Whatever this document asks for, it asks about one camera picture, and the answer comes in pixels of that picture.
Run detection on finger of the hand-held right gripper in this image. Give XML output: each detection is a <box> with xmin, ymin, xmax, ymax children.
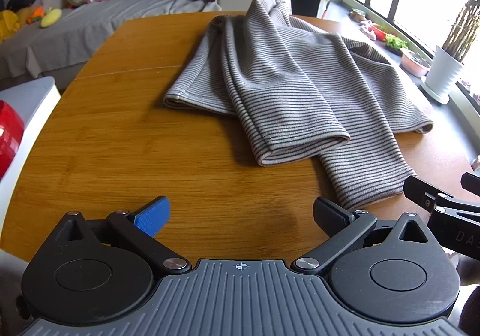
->
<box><xmin>403</xmin><ymin>175</ymin><xmax>480</xmax><ymax>214</ymax></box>
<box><xmin>460</xmin><ymin>172</ymin><xmax>480</xmax><ymax>192</ymax></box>

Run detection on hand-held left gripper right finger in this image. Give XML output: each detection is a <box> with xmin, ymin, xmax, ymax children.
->
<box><xmin>291</xmin><ymin>197</ymin><xmax>433</xmax><ymax>277</ymax></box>

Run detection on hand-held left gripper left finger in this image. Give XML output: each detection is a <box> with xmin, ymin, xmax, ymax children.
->
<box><xmin>54</xmin><ymin>196</ymin><xmax>192</xmax><ymax>277</ymax></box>

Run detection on grey striped pants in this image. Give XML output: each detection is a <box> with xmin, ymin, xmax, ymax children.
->
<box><xmin>163</xmin><ymin>0</ymin><xmax>435</xmax><ymax>211</ymax></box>

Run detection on white plant pot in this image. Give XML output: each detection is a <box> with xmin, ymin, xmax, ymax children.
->
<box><xmin>420</xmin><ymin>45</ymin><xmax>466</xmax><ymax>104</ymax></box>

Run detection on pink bowl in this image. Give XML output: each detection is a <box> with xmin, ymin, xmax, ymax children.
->
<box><xmin>399</xmin><ymin>49</ymin><xmax>432</xmax><ymax>77</ymax></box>

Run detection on green seedlings tray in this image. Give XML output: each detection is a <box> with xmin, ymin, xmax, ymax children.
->
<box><xmin>385</xmin><ymin>34</ymin><xmax>409</xmax><ymax>56</ymax></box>

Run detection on tall potted plant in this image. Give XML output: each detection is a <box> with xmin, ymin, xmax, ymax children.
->
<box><xmin>442</xmin><ymin>0</ymin><xmax>480</xmax><ymax>62</ymax></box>

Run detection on red round container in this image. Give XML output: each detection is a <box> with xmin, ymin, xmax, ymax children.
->
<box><xmin>0</xmin><ymin>100</ymin><xmax>25</xmax><ymax>179</ymax></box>

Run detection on white side table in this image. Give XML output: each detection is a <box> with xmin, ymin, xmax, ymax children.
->
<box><xmin>0</xmin><ymin>76</ymin><xmax>61</xmax><ymax>273</ymax></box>

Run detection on pink toy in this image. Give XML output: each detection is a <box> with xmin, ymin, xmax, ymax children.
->
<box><xmin>360</xmin><ymin>20</ymin><xmax>378</xmax><ymax>39</ymax></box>

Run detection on grey sofa bed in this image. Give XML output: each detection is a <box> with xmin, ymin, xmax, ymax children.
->
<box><xmin>0</xmin><ymin>0</ymin><xmax>222</xmax><ymax>92</ymax></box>

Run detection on yellow-green plush fruit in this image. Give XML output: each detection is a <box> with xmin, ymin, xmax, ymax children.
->
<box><xmin>40</xmin><ymin>8</ymin><xmax>62</xmax><ymax>29</ymax></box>

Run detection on orange plush toy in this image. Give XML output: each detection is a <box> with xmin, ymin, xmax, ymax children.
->
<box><xmin>27</xmin><ymin>6</ymin><xmax>46</xmax><ymax>25</ymax></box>

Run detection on yellow plush toy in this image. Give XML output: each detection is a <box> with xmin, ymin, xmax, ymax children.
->
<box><xmin>0</xmin><ymin>9</ymin><xmax>21</xmax><ymax>42</ymax></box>

